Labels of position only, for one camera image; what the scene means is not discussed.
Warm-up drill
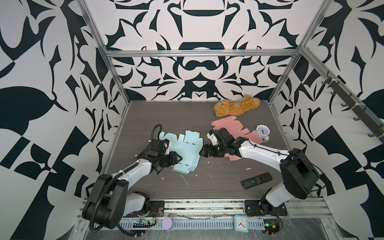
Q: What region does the white alarm clock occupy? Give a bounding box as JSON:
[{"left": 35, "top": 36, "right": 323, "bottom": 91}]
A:
[{"left": 256, "top": 125, "right": 271, "bottom": 142}]

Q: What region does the teal square clock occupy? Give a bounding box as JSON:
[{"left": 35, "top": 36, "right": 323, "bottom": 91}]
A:
[{"left": 234, "top": 215, "right": 249, "bottom": 233}]

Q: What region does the brown teddy bear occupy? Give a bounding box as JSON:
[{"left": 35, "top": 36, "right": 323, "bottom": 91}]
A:
[{"left": 213, "top": 95, "right": 261, "bottom": 117}]

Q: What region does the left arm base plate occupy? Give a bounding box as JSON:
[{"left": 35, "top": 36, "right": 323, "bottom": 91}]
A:
[{"left": 124, "top": 201, "right": 165, "bottom": 218}]

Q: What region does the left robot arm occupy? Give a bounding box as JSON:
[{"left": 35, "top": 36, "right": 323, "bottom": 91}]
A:
[{"left": 82, "top": 124, "right": 183, "bottom": 233}]

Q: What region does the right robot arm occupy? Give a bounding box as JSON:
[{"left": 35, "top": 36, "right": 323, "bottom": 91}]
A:
[{"left": 199, "top": 128, "right": 321, "bottom": 216}]

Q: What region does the white slotted cable duct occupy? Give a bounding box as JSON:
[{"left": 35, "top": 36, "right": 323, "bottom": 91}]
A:
[{"left": 119, "top": 218, "right": 265, "bottom": 231}]

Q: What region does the circuit board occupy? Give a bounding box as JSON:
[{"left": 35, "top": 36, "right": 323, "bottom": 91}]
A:
[
  {"left": 263, "top": 218, "right": 282, "bottom": 236},
  {"left": 132, "top": 218, "right": 157, "bottom": 229}
]

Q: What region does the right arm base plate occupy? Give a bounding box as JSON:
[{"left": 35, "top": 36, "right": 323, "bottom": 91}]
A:
[{"left": 244, "top": 200, "right": 288, "bottom": 217}]

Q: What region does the light blue paper box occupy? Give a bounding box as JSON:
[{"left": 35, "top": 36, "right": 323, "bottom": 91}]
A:
[{"left": 160, "top": 130, "right": 203, "bottom": 175}]

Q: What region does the black remote control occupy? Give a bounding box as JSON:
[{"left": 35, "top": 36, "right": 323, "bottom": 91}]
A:
[{"left": 241, "top": 173, "right": 273, "bottom": 190}]

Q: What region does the left circuit board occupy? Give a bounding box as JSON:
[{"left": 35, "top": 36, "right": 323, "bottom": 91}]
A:
[{"left": 132, "top": 218, "right": 157, "bottom": 229}]

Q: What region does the right circuit board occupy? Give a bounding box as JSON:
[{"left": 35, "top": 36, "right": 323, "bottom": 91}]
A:
[{"left": 263, "top": 218, "right": 282, "bottom": 236}]

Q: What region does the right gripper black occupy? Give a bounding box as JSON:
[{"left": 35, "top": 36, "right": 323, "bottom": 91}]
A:
[{"left": 197, "top": 143, "right": 228, "bottom": 157}]

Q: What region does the purple round disc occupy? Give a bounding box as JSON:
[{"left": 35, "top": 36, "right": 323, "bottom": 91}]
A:
[{"left": 162, "top": 218, "right": 174, "bottom": 231}]

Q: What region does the wall hook rail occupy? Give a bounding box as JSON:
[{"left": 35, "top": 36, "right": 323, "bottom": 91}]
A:
[{"left": 322, "top": 71, "right": 384, "bottom": 144}]

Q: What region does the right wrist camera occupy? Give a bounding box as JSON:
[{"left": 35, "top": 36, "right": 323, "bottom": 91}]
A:
[{"left": 207, "top": 130, "right": 218, "bottom": 146}]

